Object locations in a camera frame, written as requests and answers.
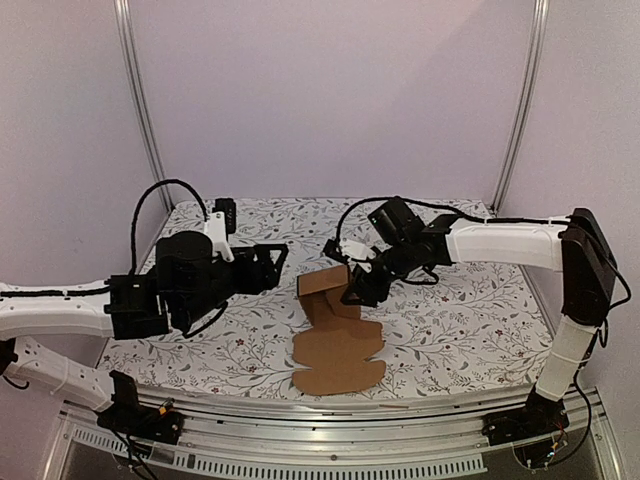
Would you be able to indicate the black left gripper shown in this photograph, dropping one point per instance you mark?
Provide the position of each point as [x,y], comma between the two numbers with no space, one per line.
[269,277]

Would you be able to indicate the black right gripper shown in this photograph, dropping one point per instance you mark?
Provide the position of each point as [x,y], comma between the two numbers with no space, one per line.
[372,278]

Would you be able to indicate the brown cardboard box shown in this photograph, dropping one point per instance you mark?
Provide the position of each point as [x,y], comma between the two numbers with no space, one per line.
[337,351]

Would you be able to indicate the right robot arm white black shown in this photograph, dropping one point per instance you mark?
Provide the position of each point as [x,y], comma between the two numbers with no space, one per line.
[572,245]

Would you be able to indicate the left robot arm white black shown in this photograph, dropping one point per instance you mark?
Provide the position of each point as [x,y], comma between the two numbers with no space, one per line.
[123,307]

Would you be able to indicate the floral patterned table mat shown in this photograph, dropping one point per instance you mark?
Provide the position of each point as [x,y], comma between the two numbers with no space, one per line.
[479,328]

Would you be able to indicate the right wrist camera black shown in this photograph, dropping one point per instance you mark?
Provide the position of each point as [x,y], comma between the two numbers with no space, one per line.
[347,250]

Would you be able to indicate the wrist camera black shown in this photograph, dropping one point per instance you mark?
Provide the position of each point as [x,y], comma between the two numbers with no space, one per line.
[221,223]
[347,250]

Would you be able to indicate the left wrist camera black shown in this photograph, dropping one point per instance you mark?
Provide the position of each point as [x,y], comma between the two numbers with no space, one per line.
[221,223]

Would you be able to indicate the front aluminium rail base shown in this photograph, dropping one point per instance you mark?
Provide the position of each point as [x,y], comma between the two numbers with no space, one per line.
[436,437]

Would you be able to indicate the right aluminium frame post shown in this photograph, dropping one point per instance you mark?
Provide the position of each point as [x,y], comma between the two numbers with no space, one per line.
[523,107]

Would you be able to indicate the aluminium frame post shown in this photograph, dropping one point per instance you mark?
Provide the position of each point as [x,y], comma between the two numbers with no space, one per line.
[523,107]
[134,76]

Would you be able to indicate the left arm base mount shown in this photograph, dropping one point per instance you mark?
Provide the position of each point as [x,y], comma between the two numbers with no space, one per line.
[127,415]

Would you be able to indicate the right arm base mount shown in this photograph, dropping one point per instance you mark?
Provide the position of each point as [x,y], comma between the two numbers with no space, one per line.
[538,416]

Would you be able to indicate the left aluminium frame post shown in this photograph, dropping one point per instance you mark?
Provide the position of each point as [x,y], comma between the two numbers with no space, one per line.
[134,76]

